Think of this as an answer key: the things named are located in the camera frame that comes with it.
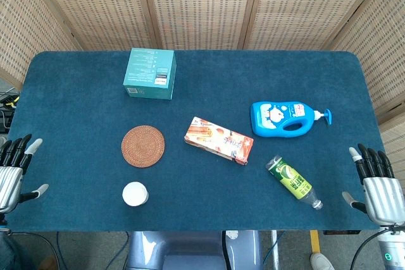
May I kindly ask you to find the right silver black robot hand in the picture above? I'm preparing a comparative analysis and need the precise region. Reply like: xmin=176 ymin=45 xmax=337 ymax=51
xmin=342 ymin=143 xmax=405 ymax=227

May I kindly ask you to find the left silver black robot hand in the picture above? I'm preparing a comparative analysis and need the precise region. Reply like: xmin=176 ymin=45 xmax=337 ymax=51
xmin=0 ymin=133 xmax=49 ymax=214

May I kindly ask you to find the brown woven round coaster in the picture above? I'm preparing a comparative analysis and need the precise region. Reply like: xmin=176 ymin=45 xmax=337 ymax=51
xmin=121 ymin=125 xmax=166 ymax=169

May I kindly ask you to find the white shoe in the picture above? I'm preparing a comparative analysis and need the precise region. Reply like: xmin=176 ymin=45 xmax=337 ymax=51
xmin=309 ymin=252 xmax=335 ymax=270

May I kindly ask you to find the green label plastic bottle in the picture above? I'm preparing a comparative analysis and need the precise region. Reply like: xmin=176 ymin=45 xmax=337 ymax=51
xmin=265 ymin=155 xmax=324 ymax=211

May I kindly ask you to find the white round jar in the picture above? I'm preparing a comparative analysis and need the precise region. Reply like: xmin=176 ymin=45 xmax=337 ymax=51
xmin=121 ymin=181 xmax=149 ymax=207

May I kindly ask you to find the blue pump lotion bottle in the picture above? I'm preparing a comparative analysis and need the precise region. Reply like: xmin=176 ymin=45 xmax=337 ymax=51
xmin=250 ymin=101 xmax=333 ymax=138

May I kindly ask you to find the orange snack box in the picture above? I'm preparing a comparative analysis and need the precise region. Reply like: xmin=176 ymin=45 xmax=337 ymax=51
xmin=184 ymin=116 xmax=254 ymax=166

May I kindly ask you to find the teal cardboard box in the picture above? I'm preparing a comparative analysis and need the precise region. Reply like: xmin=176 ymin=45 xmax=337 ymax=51
xmin=122 ymin=47 xmax=177 ymax=101

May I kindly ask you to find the blue felt table mat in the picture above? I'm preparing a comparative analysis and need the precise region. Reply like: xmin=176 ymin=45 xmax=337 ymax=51
xmin=5 ymin=50 xmax=386 ymax=232

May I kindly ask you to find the grey blue robot torso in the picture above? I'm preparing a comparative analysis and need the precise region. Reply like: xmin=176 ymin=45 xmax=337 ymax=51
xmin=125 ymin=230 xmax=264 ymax=270

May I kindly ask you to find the woven bamboo folding screen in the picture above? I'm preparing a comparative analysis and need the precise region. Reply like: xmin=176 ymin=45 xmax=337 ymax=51
xmin=0 ymin=0 xmax=405 ymax=182

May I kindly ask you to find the black cable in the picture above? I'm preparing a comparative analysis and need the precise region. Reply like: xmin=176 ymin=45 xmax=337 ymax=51
xmin=351 ymin=230 xmax=382 ymax=270

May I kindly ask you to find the blue cable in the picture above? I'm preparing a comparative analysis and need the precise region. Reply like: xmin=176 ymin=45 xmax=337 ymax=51
xmin=109 ymin=231 xmax=130 ymax=270

